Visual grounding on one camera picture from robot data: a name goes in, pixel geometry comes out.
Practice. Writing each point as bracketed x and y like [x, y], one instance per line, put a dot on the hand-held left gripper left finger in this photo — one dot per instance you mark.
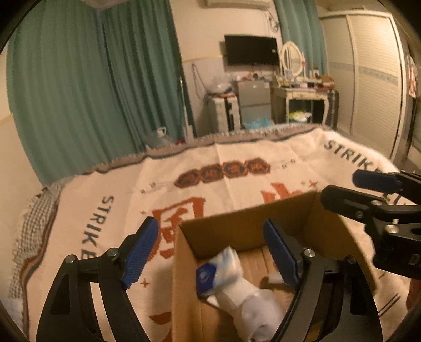
[141, 253]

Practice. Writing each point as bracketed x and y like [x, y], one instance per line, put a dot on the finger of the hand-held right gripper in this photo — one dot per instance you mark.
[371, 179]
[348, 200]

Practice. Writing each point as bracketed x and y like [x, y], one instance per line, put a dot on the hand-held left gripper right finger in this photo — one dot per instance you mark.
[279, 253]

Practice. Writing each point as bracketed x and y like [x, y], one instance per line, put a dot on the cardboard box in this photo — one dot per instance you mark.
[240, 227]

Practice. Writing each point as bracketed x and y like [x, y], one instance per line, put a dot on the blue white tissue packet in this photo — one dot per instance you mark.
[222, 269]

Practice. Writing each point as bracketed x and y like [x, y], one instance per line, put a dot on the white plastic-wrapped package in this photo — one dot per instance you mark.
[253, 309]

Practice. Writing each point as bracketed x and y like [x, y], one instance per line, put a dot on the white louvered wardrobe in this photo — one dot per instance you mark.
[365, 79]

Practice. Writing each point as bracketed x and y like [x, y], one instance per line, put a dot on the white dressing table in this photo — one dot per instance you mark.
[299, 97]

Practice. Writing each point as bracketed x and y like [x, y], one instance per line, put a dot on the hanging patterned cloth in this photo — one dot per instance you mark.
[412, 77]

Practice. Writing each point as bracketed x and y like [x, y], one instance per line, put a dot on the printed blanket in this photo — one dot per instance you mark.
[230, 154]

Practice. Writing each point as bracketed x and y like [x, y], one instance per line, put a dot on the clear water jug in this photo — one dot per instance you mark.
[158, 138]

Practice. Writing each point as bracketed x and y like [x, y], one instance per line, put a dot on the blue plastic bag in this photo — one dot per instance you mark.
[258, 123]

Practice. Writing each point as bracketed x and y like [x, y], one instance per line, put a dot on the grey mini fridge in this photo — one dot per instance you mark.
[252, 98]

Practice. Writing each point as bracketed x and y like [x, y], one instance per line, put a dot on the white oval mirror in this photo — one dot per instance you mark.
[292, 59]

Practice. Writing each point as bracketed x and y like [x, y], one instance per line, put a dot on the white standing mop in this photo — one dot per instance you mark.
[186, 111]

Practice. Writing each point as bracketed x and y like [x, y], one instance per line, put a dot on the white suitcase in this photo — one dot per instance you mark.
[222, 111]

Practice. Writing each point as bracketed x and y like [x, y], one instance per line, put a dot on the green curtain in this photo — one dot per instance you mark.
[297, 29]
[75, 88]

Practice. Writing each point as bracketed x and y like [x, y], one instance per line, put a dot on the clear plastic bag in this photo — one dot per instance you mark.
[219, 85]

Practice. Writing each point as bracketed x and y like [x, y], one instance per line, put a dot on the black wall television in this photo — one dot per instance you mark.
[251, 50]

